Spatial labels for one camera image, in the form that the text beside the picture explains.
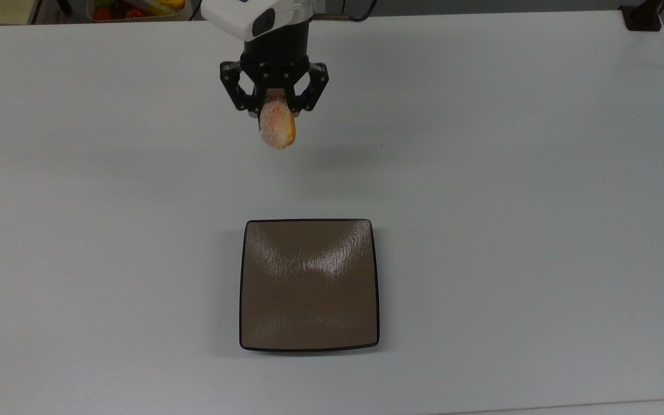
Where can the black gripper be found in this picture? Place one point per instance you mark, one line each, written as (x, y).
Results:
(277, 57)

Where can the sugared orange bread roll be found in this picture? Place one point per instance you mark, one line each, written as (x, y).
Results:
(278, 125)

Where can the square brown ceramic plate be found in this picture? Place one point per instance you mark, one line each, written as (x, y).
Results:
(309, 288)

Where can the yellow toy fruit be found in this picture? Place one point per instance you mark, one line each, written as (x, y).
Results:
(172, 3)

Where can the beige basket of toy fruit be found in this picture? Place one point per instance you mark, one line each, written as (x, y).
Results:
(136, 16)

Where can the red toy tomato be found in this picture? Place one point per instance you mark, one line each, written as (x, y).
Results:
(135, 13)
(104, 14)

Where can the black table clamp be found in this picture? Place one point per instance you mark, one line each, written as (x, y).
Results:
(642, 18)

